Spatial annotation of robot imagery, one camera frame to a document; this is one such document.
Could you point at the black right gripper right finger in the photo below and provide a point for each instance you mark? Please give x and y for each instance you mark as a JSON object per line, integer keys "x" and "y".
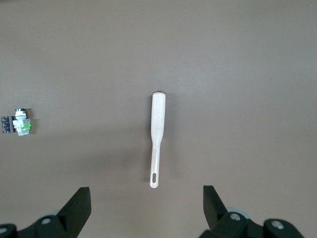
{"x": 215, "y": 213}

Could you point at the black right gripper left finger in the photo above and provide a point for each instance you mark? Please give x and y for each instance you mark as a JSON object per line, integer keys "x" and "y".
{"x": 74, "y": 210}

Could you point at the white green push-button switch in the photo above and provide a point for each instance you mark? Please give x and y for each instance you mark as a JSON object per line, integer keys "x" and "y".
{"x": 21, "y": 124}

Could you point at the black relay module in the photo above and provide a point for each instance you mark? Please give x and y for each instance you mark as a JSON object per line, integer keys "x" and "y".
{"x": 7, "y": 124}

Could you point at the beige brush with black bristles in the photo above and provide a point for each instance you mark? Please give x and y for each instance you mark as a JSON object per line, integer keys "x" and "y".
{"x": 158, "y": 116}

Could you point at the brown table mat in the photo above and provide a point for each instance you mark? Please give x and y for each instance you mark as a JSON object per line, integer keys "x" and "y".
{"x": 223, "y": 74}

